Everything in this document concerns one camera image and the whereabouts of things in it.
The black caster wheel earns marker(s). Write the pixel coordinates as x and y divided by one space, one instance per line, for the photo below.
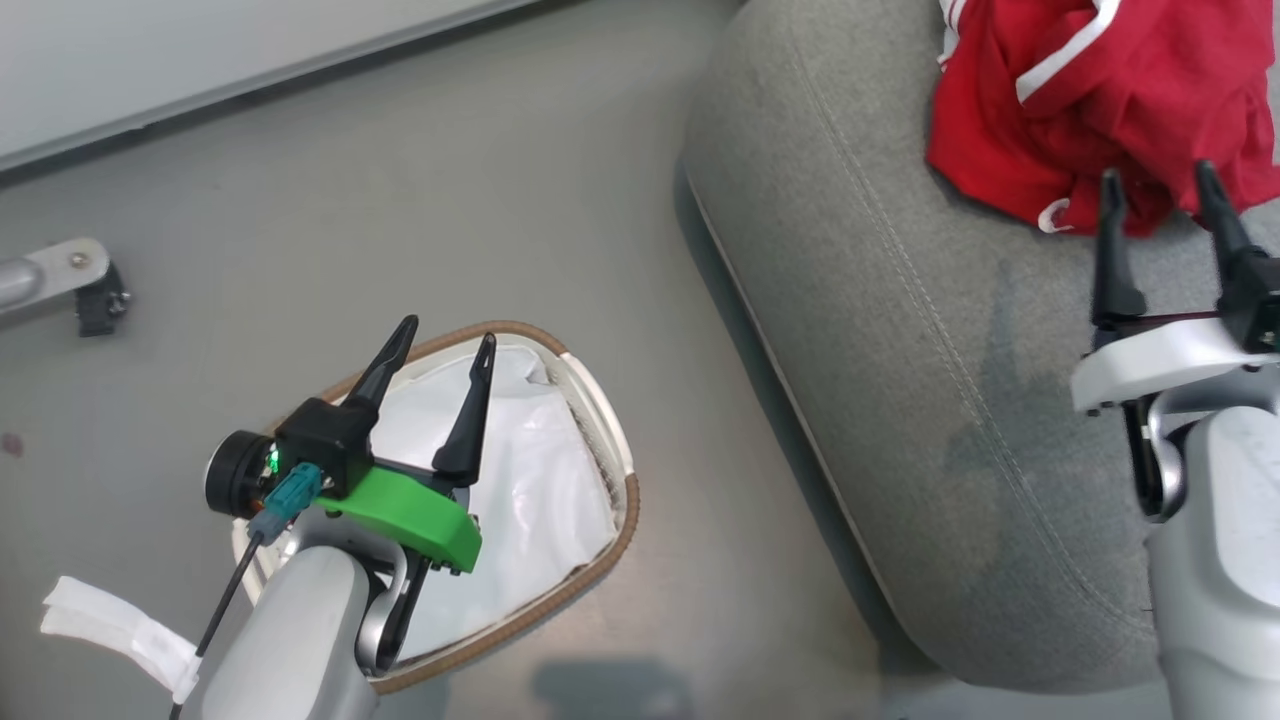
100 300

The grey partition foot bar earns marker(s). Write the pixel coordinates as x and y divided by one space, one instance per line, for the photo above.
40 275

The white tape strip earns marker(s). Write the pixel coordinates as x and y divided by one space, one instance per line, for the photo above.
110 625

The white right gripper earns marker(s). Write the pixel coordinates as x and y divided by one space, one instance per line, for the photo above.
1160 365

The red and white jersey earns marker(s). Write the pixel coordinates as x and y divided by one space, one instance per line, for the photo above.
1100 100

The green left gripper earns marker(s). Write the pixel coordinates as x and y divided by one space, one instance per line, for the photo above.
410 510

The grey fabric sofa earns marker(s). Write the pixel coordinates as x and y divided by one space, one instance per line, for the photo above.
900 350

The woven laundry basket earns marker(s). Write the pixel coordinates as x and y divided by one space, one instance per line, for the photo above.
628 520

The white basket liner cloth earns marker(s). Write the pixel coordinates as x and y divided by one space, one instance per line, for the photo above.
540 480

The grey partition bottom rail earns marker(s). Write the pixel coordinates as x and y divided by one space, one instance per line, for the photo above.
250 80

